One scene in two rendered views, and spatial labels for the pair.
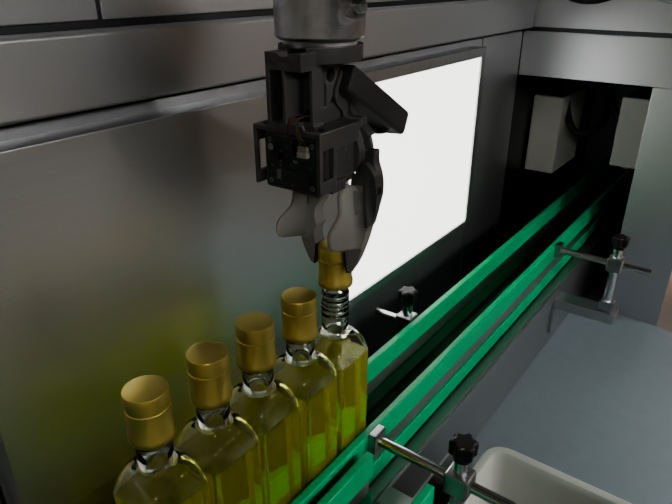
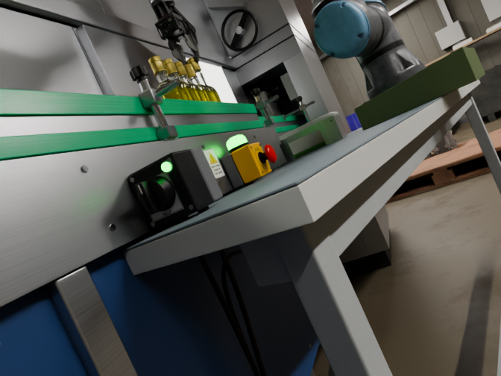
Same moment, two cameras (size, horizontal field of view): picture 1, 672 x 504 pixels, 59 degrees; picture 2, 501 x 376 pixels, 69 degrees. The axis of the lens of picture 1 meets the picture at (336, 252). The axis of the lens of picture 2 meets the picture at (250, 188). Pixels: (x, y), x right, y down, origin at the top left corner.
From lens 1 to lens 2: 0.97 m
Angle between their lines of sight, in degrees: 27
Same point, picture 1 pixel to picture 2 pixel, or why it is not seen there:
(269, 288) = not seen: hidden behind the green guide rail
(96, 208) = (121, 52)
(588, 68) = (261, 69)
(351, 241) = (194, 48)
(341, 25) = not seen: outside the picture
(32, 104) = (99, 23)
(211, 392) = (171, 66)
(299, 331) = (191, 72)
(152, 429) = (159, 63)
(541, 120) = not seen: hidden behind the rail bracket
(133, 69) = (118, 25)
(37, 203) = (107, 43)
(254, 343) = (178, 65)
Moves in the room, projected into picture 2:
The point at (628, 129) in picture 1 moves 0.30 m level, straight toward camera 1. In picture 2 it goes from (288, 85) to (282, 75)
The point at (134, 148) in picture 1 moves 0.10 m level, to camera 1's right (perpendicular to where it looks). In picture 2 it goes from (125, 42) to (156, 32)
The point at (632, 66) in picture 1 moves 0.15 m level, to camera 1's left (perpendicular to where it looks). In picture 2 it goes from (273, 60) to (248, 69)
